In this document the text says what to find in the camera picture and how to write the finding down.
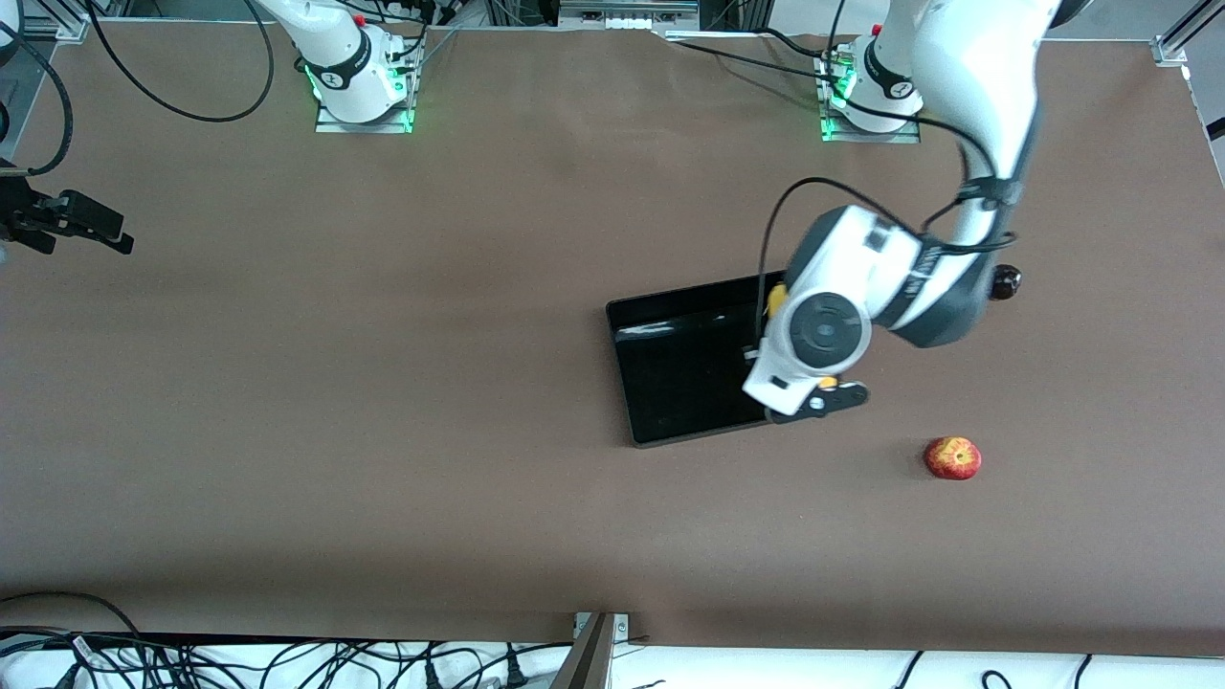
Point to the aluminium frame profile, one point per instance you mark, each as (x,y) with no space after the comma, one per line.
(1172,43)
(67,29)

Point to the black rectangular plastic tray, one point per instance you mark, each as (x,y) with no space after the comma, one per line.
(679,373)

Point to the small metal bracket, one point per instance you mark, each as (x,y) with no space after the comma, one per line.
(622,627)

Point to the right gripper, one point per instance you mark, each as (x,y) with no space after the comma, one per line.
(21,212)

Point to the dark purple fruit green stem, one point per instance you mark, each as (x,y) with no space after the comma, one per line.
(1009,283)

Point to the red yellow apple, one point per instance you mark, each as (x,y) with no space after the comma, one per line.
(952,459)

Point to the yellow banana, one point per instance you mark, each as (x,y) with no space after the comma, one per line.
(777,299)

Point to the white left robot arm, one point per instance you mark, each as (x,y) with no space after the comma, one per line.
(976,77)

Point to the white connector strip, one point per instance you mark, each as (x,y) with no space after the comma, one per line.
(630,23)

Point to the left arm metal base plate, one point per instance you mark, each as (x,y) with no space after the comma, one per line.
(904,137)

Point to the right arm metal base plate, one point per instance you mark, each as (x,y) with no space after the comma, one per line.
(330,124)

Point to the grey metal equipment box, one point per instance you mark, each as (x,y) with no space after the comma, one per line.
(627,8)

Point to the grey metal camera post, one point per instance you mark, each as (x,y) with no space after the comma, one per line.
(589,660)

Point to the brown table mat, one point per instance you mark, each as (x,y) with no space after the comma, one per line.
(239,431)

